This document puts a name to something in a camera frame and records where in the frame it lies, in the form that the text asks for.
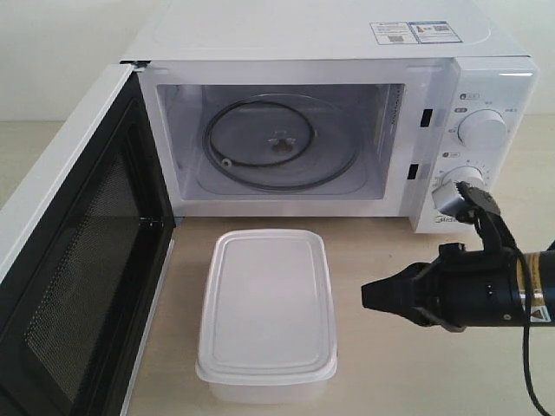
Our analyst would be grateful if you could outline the upper white power knob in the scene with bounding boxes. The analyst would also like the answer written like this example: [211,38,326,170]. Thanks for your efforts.
[457,109,508,151]

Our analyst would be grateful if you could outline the glass turntable plate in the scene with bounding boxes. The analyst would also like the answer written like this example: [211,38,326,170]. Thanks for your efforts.
[202,93,362,192]

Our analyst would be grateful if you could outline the white warning label sticker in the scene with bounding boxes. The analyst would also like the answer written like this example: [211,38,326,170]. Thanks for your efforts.
[369,21,461,45]

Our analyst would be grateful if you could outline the white Midea microwave oven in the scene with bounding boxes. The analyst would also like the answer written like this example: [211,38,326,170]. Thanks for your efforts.
[122,1,539,234]

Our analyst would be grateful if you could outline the white lidded plastic container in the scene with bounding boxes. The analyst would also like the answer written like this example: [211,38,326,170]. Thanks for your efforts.
[195,229,337,405]

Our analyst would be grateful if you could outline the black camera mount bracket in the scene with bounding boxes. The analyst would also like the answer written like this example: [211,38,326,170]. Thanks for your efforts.
[454,181,517,253]

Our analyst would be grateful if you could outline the lower white timer knob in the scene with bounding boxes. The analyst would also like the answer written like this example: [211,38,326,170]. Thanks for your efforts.
[441,166,485,190]

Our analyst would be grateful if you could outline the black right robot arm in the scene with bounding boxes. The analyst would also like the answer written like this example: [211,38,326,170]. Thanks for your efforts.
[361,243,554,333]

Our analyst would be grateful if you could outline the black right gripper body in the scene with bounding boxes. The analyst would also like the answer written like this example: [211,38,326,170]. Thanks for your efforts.
[414,243,520,332]

